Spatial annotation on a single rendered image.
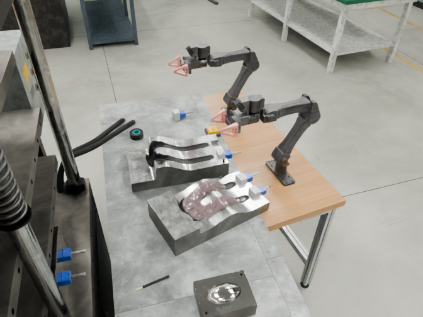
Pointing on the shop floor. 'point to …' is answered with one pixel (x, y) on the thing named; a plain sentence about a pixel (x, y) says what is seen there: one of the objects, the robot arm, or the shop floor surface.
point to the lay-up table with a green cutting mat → (333, 24)
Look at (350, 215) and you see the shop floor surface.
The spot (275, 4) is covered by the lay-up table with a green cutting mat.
